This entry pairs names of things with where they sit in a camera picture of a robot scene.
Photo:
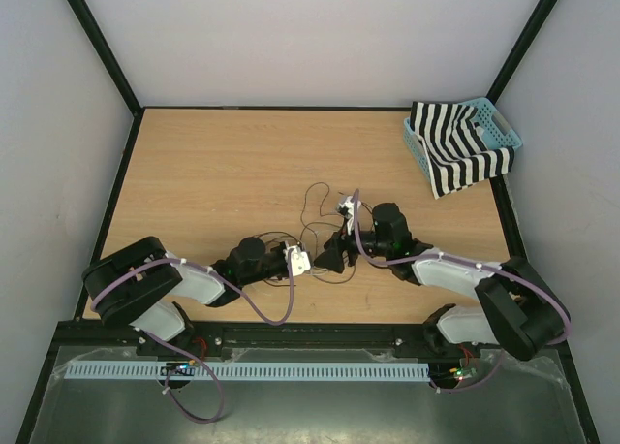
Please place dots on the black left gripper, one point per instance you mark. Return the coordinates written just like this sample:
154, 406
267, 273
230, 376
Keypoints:
280, 249

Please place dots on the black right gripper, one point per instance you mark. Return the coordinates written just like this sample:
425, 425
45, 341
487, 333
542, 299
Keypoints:
331, 258

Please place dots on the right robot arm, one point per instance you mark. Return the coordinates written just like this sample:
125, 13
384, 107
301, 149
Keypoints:
516, 309

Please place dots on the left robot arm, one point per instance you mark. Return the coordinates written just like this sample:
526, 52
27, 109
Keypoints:
130, 287

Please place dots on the black white striped cloth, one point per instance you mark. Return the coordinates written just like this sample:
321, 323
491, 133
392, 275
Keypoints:
456, 156

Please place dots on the light blue perforated basket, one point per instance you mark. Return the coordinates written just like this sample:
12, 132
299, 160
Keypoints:
496, 131

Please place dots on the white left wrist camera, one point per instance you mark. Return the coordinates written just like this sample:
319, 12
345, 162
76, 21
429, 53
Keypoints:
297, 259

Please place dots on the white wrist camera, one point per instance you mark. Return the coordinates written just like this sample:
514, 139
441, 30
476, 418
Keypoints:
347, 207
297, 259

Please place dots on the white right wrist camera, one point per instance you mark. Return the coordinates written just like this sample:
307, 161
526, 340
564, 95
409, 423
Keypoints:
347, 207

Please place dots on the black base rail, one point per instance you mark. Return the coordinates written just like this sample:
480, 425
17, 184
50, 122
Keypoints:
404, 340

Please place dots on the light blue slotted cable duct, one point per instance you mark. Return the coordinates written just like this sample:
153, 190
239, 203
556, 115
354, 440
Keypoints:
283, 372

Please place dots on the black cage frame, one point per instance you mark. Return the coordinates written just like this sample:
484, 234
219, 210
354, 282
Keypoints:
503, 200

